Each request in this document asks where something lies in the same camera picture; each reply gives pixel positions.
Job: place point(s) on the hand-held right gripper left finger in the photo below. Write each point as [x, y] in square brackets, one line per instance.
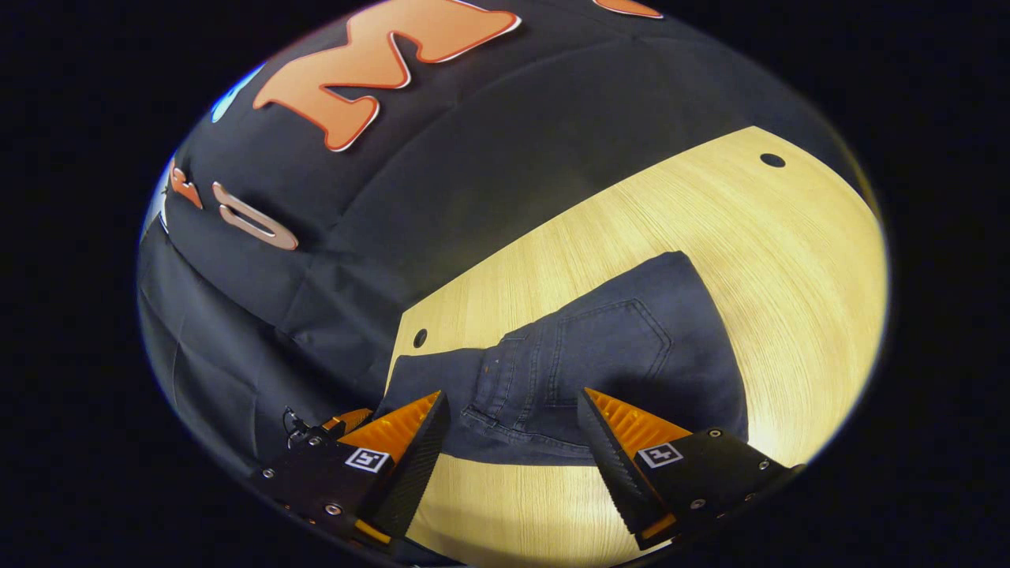
[418, 465]

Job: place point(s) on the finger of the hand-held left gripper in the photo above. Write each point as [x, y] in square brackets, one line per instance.
[347, 420]

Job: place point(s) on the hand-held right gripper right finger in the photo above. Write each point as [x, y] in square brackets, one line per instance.
[611, 461]

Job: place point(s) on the dark grey jeans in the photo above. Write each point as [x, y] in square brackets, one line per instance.
[600, 347]

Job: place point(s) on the black backdrop cloth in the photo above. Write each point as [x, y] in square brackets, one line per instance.
[473, 158]

